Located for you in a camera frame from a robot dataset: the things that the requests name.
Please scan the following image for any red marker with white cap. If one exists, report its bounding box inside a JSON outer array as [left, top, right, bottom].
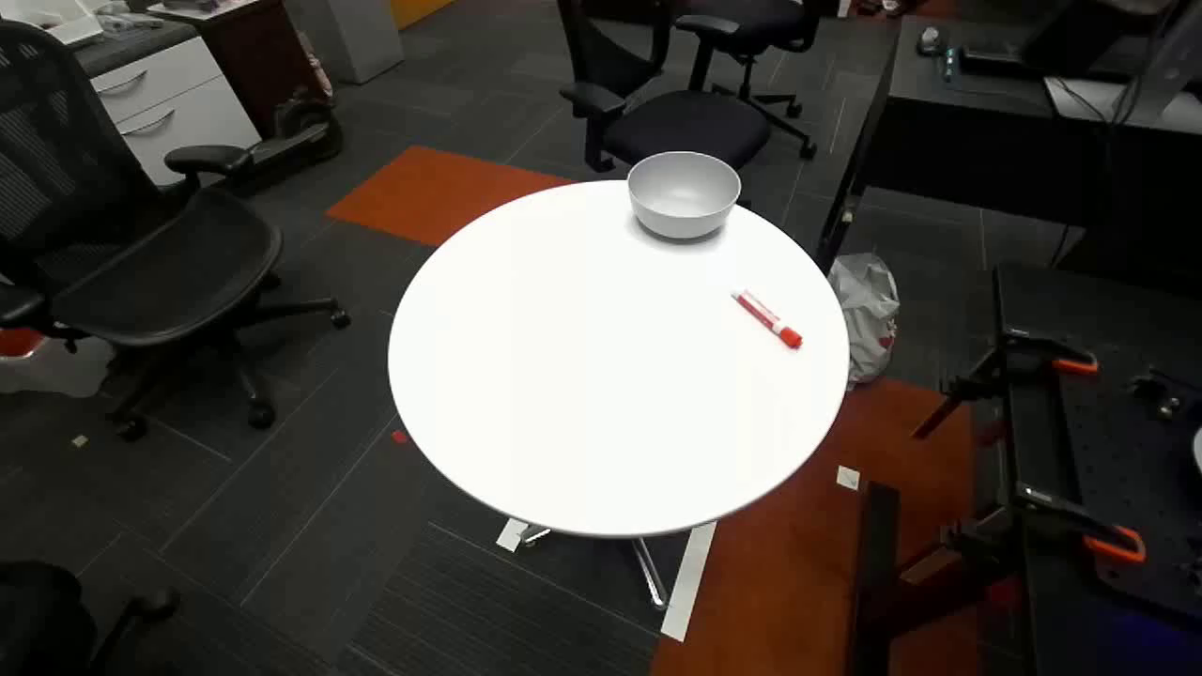
[[728, 286, 807, 353]]

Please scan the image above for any black support post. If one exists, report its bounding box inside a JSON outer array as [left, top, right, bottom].
[[846, 482, 1006, 676]]

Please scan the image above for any black mesh office chair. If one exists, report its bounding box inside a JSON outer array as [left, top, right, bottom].
[[0, 15, 355, 442]]

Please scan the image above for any black padded office chair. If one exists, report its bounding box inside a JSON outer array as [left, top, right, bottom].
[[673, 0, 825, 163], [556, 0, 775, 182]]

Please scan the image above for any white metal table base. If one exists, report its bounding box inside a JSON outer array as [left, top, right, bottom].
[[492, 514, 726, 649]]

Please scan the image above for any white box on floor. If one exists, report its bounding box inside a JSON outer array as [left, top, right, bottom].
[[0, 326, 119, 402]]

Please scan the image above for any orange handled bar clamp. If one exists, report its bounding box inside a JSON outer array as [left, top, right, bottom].
[[912, 323, 1103, 442], [940, 483, 1148, 575]]

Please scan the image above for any dark brown wooden cabinet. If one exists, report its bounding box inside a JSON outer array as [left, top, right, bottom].
[[147, 0, 340, 143]]

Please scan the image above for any white drawer cabinet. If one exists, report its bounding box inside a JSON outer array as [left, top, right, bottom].
[[70, 29, 266, 192]]

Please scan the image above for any black chair with round back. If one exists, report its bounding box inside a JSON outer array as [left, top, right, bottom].
[[0, 556, 185, 676]]

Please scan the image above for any white plastic bag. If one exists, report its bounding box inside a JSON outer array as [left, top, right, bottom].
[[825, 248, 906, 386]]

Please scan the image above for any black office desk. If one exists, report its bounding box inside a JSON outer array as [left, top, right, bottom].
[[811, 9, 1202, 274]]

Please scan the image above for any grey metal cabinet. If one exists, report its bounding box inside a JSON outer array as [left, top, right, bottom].
[[280, 0, 410, 87]]

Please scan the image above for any grey metal bowl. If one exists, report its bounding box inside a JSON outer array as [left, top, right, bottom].
[[624, 148, 745, 243]]

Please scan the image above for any black kick scooter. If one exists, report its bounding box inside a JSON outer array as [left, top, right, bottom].
[[231, 87, 349, 196]]

